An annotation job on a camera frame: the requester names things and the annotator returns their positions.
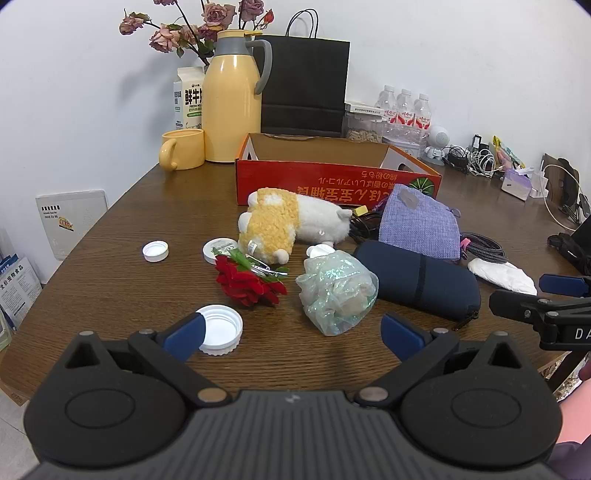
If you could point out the yellow thermos jug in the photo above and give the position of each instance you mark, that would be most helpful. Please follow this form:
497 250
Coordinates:
231 101

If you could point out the red artificial rose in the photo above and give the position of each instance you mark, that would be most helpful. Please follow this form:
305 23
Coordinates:
244 284

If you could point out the yellow white plush toy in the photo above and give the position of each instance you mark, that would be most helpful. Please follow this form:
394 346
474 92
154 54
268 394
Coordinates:
277 217

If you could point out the navy zipper pouch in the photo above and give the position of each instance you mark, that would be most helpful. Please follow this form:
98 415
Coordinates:
415 277

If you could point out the black folded stand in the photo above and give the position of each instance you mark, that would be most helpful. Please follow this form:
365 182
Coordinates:
572 194

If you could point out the white charging dock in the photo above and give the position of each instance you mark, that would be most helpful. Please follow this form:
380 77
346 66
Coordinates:
539 184

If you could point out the white labelled panel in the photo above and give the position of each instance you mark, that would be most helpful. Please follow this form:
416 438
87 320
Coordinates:
74 221

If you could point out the yellow ceramic mug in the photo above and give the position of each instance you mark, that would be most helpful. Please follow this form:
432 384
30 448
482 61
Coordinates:
187 150

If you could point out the red cardboard box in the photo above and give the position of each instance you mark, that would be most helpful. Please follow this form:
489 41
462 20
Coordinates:
286 177

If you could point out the flat white box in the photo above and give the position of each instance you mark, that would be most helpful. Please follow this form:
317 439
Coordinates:
364 106

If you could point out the large white lid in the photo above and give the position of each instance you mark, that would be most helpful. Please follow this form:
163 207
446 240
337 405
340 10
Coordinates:
224 325

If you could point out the yellow green snack packets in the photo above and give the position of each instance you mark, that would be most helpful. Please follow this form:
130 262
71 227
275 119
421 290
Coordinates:
508 154

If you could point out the clear seed container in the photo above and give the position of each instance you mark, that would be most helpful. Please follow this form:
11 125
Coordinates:
364 134

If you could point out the blue printed box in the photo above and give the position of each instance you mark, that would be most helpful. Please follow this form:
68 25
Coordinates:
18 290

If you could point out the person's right forearm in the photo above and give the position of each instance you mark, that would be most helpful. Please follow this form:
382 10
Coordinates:
577 415

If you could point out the small printed tin box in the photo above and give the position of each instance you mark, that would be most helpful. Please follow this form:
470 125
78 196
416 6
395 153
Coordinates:
411 151

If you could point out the iridescent plastic bag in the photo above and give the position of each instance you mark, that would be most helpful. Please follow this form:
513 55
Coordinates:
334 290

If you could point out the brown paper bag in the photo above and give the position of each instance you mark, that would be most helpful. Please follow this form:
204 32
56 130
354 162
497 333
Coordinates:
551 166

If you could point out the black power adapter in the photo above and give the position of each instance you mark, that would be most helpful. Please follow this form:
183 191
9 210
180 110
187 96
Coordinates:
477 142

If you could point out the white tissue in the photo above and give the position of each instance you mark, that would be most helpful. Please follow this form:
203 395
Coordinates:
503 277

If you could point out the dried pink rose bouquet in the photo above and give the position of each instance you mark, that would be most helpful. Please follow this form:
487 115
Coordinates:
166 39

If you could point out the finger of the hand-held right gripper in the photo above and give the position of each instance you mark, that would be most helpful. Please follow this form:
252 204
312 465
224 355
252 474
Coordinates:
512 304
561 284

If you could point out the white bottle cap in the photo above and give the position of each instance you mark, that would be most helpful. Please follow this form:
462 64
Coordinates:
318 251

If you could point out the purple fabric pouch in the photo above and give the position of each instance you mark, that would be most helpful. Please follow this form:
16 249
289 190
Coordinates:
415 221

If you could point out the white milk carton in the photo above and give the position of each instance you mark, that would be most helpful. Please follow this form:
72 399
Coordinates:
187 101

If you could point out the black paper bag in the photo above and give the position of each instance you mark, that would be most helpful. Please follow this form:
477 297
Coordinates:
304 87

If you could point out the small white lid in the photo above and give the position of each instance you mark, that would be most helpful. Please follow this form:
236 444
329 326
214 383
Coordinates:
155 251

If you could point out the purple tissue box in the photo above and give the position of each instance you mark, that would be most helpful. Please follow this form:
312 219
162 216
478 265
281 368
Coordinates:
517 184

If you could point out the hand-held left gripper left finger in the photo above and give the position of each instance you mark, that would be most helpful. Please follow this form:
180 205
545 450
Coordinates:
187 334

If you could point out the white robot toy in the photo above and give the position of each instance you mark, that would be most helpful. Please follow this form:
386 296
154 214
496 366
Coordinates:
437 138

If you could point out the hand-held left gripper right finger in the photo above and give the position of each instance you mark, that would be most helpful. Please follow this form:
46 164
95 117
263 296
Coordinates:
401 334

